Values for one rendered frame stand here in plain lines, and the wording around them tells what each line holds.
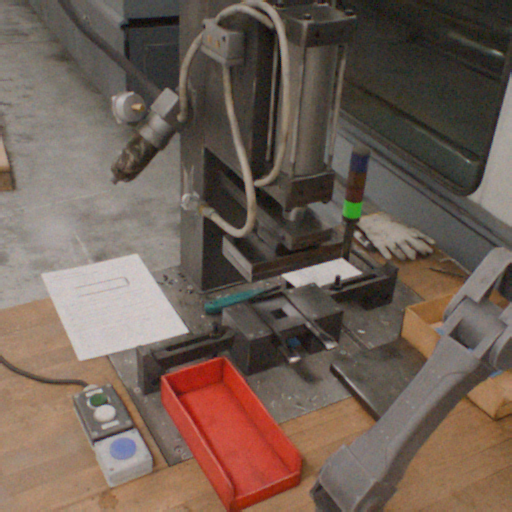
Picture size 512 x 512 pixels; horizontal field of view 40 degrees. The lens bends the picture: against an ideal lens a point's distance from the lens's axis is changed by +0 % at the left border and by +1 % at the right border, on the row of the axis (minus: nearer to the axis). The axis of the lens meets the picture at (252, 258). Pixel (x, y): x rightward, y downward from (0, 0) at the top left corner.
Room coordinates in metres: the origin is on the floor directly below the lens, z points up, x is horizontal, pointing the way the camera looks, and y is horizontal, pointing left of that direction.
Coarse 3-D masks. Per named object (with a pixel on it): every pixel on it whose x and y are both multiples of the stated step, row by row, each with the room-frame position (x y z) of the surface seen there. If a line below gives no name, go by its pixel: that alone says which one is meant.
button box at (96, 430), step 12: (0, 360) 0.92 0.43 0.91; (24, 372) 0.89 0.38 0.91; (84, 384) 0.86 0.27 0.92; (108, 384) 0.85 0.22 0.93; (72, 396) 0.82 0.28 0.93; (84, 396) 0.82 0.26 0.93; (108, 396) 0.82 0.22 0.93; (84, 408) 0.79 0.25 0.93; (96, 408) 0.79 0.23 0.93; (120, 408) 0.80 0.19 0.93; (84, 420) 0.77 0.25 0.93; (96, 420) 0.77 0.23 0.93; (108, 420) 0.77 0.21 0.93; (120, 420) 0.77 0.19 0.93; (96, 432) 0.75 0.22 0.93; (108, 432) 0.75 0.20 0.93; (120, 432) 0.76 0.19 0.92
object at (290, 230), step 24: (240, 192) 1.09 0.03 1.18; (264, 216) 1.02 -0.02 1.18; (288, 216) 1.00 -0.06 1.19; (312, 216) 1.02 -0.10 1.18; (240, 240) 0.99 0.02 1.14; (264, 240) 1.00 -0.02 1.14; (288, 240) 0.95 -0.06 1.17; (312, 240) 0.97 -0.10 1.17; (336, 240) 1.01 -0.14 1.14; (240, 264) 0.95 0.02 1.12; (264, 264) 0.93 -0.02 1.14; (288, 264) 0.96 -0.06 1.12; (312, 264) 0.98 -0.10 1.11
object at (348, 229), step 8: (352, 152) 1.27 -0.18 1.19; (360, 152) 1.26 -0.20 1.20; (368, 152) 1.26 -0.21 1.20; (344, 216) 1.26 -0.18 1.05; (360, 216) 1.27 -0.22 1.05; (352, 224) 1.27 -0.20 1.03; (344, 232) 1.27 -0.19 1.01; (352, 232) 1.27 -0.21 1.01; (344, 240) 1.27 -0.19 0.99; (344, 248) 1.27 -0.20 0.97; (344, 256) 1.26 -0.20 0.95
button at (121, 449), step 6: (120, 438) 0.73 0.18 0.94; (126, 438) 0.73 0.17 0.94; (114, 444) 0.72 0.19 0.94; (120, 444) 0.72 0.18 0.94; (126, 444) 0.72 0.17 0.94; (132, 444) 0.72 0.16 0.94; (114, 450) 0.71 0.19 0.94; (120, 450) 0.71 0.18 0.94; (126, 450) 0.71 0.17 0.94; (132, 450) 0.71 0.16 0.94; (114, 456) 0.70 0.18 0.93; (120, 456) 0.70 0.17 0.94; (126, 456) 0.70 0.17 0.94
